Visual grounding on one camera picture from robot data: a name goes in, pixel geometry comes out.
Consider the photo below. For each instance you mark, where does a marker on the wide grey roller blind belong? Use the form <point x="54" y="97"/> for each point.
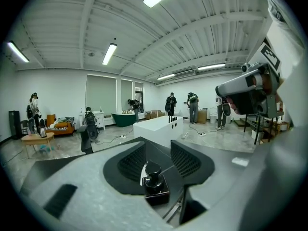
<point x="101" y="94"/>

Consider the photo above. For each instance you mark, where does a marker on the person's white shirt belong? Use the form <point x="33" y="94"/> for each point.
<point x="288" y="93"/>

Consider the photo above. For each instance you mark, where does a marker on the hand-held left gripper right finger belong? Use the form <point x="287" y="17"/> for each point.
<point x="228" y="177"/>

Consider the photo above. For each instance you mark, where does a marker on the black chair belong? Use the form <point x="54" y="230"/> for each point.
<point x="24" y="126"/>

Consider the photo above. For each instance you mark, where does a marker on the person's right hand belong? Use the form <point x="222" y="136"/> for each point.
<point x="267" y="83"/>

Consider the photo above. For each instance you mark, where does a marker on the white rectangular bathtub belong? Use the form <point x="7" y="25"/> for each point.
<point x="154" y="131"/>

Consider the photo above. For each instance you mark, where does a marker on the steel electric kettle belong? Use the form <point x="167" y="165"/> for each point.
<point x="42" y="132"/>

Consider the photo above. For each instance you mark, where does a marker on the teal plastic item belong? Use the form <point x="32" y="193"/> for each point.
<point x="45" y="149"/>

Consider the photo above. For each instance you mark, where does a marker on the white bin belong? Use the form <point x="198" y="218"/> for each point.
<point x="213" y="117"/>

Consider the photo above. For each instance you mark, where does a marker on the white power strip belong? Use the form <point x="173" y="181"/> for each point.
<point x="123" y="136"/>
<point x="203" y="134"/>

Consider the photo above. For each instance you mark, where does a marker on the white side cabinet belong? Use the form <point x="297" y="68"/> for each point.
<point x="100" y="119"/>

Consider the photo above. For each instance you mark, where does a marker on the row of black tap fittings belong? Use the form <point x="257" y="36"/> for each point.
<point x="169" y="119"/>

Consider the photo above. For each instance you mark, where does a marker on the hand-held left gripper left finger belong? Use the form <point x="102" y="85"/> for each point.
<point x="96" y="201"/>

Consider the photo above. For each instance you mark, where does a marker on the black metal frame rack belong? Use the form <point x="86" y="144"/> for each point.
<point x="257" y="129"/>

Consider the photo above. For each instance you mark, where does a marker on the wooden coffee table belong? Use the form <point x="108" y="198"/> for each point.
<point x="36" y="138"/>

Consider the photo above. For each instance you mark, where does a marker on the small black object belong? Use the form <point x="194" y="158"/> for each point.
<point x="154" y="184"/>

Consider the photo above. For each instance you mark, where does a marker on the ceiling air conditioner unit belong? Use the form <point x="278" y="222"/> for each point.
<point x="185" y="73"/>

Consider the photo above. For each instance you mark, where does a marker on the striped blanket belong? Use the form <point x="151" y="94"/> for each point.
<point x="65" y="123"/>

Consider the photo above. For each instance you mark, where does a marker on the open cardboard boxes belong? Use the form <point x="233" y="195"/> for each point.
<point x="154" y="114"/>

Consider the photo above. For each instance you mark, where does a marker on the orange sofa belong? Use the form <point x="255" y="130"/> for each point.
<point x="65" y="130"/>

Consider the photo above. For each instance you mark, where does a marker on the black floor cabinet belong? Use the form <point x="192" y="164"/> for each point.
<point x="15" y="124"/>

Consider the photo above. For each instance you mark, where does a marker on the narrow grey roller blind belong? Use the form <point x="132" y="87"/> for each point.
<point x="138" y="86"/>
<point x="126" y="94"/>

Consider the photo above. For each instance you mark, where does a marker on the dark green bathtub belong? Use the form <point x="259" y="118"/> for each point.
<point x="122" y="120"/>

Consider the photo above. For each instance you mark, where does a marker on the tall cardboard box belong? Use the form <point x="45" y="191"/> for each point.
<point x="202" y="117"/>

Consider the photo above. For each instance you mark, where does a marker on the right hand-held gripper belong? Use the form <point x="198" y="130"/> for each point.
<point x="270" y="55"/>

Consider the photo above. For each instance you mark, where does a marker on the orange cushion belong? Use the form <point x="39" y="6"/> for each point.
<point x="50" y="120"/>

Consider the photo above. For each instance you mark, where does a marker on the black sink vanity cabinet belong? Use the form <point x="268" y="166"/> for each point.
<point x="48" y="170"/>

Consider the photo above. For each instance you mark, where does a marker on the white handheld shower head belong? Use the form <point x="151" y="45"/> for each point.
<point x="184" y="135"/>

